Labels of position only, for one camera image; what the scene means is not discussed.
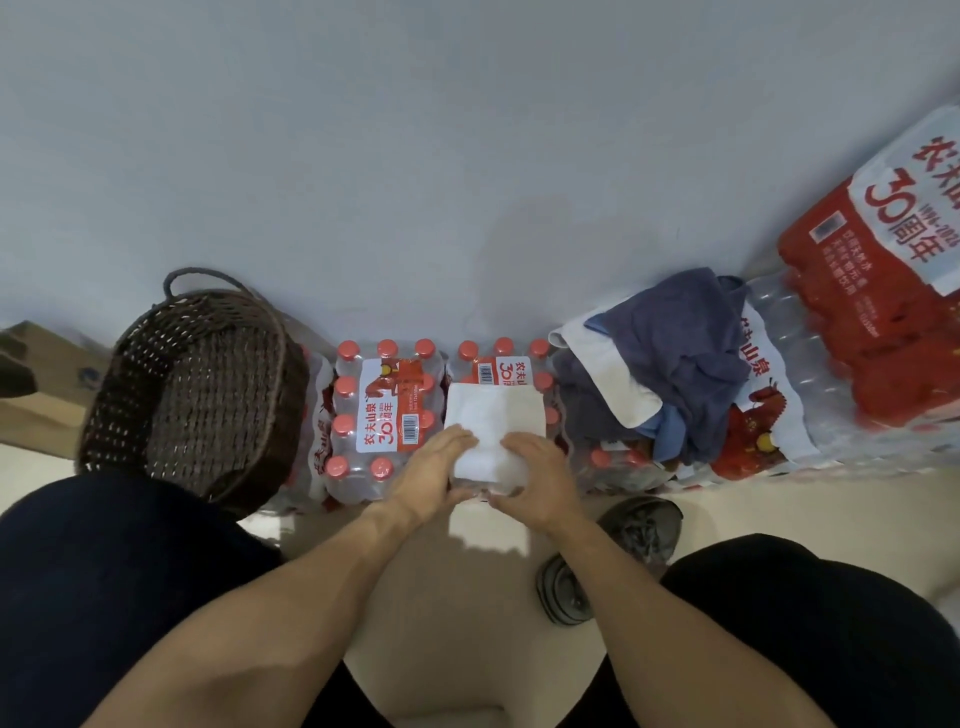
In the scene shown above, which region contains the dark blue towel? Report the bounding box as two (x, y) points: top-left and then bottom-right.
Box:
(584, 267), (754, 466)

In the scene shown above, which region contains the person's left forearm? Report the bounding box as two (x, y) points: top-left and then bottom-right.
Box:
(82, 500), (423, 728)

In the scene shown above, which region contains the white towel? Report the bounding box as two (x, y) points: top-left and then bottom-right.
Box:
(443, 382), (547, 496)

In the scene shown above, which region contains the brown paper bag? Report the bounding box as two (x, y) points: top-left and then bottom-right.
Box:
(0, 320), (112, 460)

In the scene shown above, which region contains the dark brown wicker basket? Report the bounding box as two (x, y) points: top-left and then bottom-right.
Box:
(74, 267), (313, 519)

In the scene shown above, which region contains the cream towel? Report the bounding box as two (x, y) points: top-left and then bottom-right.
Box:
(549, 303), (665, 430)

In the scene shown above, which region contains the person's right forearm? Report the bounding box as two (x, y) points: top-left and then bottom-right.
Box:
(547, 517), (838, 728)

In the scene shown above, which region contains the person's right grey shoe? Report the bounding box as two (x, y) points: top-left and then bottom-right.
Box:
(536, 494), (685, 628)

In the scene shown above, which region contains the person's left hand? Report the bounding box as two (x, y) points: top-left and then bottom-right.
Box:
(383, 423), (481, 530)

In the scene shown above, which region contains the person's right hand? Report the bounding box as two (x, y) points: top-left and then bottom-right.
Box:
(487, 431), (590, 538)

